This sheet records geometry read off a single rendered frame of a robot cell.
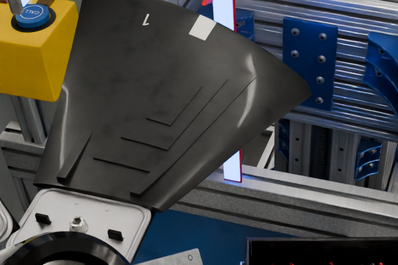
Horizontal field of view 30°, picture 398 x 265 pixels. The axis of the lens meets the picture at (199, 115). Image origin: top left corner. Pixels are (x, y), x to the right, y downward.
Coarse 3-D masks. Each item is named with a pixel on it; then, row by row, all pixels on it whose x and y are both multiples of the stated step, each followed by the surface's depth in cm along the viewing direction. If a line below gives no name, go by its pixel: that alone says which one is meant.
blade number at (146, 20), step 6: (144, 12) 68; (150, 12) 68; (156, 12) 68; (138, 18) 67; (144, 18) 67; (150, 18) 67; (156, 18) 67; (138, 24) 67; (144, 24) 67; (150, 24) 67; (156, 24) 67; (150, 30) 66
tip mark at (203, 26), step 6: (198, 18) 69; (204, 18) 69; (198, 24) 68; (204, 24) 68; (210, 24) 68; (192, 30) 67; (198, 30) 68; (204, 30) 68; (210, 30) 68; (198, 36) 67; (204, 36) 67
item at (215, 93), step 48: (96, 0) 68; (144, 0) 69; (96, 48) 64; (144, 48) 65; (192, 48) 66; (240, 48) 68; (96, 96) 61; (144, 96) 61; (192, 96) 61; (240, 96) 63; (288, 96) 65; (48, 144) 58; (96, 144) 57; (144, 144) 57; (192, 144) 58; (240, 144) 59; (96, 192) 54; (144, 192) 53
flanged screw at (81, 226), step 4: (76, 216) 52; (80, 216) 52; (72, 220) 52; (76, 220) 52; (80, 220) 52; (84, 220) 52; (72, 224) 51; (76, 224) 52; (80, 224) 51; (84, 224) 51; (72, 228) 51; (76, 228) 51; (80, 228) 51; (84, 228) 52; (84, 232) 52
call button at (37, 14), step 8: (24, 8) 91; (32, 8) 91; (40, 8) 91; (16, 16) 90; (24, 16) 90; (32, 16) 90; (40, 16) 89; (48, 16) 90; (24, 24) 89; (32, 24) 89; (40, 24) 90
